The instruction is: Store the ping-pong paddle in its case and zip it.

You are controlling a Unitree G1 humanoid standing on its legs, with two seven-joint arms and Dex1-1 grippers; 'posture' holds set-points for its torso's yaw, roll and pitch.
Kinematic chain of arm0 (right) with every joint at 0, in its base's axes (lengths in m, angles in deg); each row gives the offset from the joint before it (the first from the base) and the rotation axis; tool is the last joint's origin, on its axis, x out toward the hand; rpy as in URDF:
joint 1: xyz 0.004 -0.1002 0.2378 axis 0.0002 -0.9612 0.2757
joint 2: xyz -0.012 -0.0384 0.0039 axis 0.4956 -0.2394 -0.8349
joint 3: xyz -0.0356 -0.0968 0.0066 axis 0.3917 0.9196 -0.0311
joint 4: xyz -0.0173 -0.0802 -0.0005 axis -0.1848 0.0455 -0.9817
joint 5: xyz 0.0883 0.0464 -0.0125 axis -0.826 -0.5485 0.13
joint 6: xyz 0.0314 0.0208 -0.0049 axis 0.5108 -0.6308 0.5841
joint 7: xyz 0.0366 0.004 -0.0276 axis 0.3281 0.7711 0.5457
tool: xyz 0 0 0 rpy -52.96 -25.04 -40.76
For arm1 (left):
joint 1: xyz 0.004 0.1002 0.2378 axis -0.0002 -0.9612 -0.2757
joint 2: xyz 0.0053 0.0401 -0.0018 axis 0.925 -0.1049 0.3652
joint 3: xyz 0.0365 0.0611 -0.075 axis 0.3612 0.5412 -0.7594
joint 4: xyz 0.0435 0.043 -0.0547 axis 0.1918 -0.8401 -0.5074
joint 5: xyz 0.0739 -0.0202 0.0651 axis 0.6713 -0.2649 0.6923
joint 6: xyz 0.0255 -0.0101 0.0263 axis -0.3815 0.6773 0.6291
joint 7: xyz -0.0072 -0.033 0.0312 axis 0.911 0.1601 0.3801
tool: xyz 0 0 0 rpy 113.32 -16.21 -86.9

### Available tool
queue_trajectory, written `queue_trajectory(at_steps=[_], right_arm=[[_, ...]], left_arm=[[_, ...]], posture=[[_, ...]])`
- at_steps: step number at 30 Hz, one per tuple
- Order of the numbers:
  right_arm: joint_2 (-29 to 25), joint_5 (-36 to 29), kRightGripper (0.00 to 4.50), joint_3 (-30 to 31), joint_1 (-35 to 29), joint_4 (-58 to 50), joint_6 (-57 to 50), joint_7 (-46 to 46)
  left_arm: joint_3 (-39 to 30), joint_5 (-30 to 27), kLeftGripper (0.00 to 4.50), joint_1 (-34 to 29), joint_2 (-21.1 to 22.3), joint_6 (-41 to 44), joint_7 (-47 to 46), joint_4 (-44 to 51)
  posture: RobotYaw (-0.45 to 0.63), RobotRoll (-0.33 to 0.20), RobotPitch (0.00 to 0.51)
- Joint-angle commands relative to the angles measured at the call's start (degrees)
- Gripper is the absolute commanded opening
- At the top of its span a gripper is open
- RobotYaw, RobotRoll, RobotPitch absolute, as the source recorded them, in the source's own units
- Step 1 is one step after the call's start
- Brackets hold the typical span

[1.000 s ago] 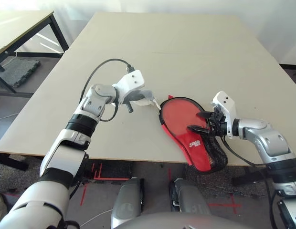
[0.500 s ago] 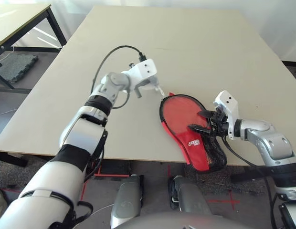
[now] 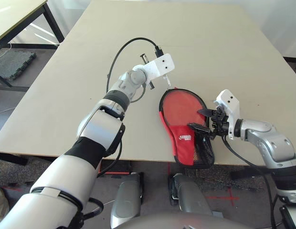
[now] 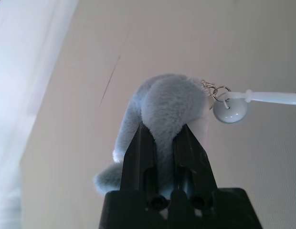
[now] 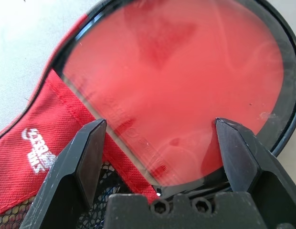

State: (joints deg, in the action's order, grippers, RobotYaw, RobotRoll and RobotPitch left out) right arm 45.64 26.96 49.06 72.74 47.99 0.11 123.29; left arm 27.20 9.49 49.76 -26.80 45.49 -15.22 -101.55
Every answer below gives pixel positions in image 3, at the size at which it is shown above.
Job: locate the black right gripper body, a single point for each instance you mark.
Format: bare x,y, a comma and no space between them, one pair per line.
218,121

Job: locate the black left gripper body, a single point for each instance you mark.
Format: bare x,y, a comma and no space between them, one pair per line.
144,59

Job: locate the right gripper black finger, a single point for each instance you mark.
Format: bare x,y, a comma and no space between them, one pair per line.
198,128
205,113

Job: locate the black red paddle case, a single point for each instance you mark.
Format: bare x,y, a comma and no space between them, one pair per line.
183,148

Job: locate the red ping-pong paddle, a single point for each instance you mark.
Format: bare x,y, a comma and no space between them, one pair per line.
181,107

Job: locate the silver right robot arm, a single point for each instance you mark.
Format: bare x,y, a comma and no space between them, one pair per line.
269,138

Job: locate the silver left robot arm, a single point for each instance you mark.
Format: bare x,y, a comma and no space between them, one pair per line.
102,128

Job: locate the grey speckled floor mat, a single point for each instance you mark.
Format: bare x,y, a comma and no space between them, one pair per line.
19,174
210,177

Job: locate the grey robot right leg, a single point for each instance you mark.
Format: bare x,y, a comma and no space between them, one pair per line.
191,195

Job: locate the grey robot leg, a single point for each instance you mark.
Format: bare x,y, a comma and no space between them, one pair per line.
191,195
126,198

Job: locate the grey robot torso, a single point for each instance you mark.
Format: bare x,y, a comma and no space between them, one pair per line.
181,223

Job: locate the grey robot left leg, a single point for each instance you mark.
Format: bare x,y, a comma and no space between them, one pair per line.
126,198

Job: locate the dark foam mat stack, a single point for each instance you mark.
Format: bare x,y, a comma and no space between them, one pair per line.
14,64

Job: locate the black-framed side table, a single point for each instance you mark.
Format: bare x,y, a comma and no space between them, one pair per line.
14,16

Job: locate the white perforated shoe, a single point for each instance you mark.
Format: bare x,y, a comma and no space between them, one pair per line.
0,202

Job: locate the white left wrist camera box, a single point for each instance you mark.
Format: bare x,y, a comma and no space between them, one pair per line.
162,65

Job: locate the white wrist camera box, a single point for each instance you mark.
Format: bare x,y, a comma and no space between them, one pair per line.
162,65
228,102

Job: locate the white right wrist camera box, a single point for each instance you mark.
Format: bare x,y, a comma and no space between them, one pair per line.
228,102

